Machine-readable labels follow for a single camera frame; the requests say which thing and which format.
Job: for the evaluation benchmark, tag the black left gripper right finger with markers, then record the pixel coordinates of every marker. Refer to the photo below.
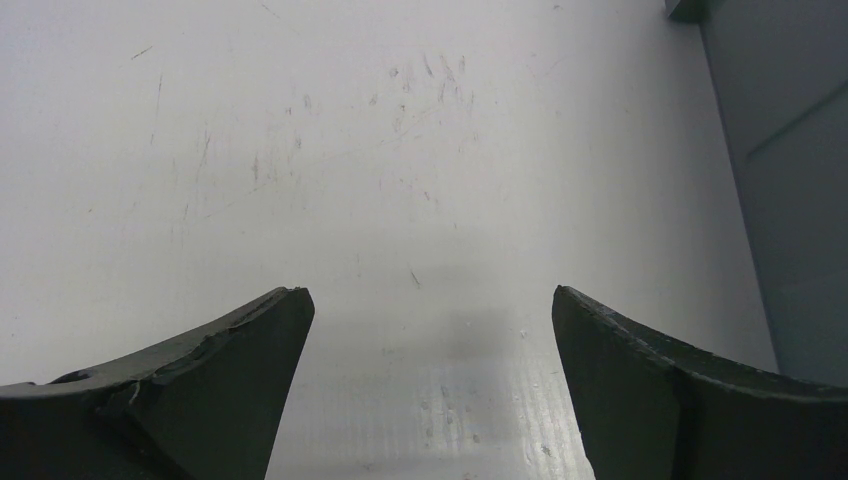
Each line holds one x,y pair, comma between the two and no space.
649,406

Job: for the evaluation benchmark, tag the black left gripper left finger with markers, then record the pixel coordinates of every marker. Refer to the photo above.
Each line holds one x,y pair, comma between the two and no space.
205,404

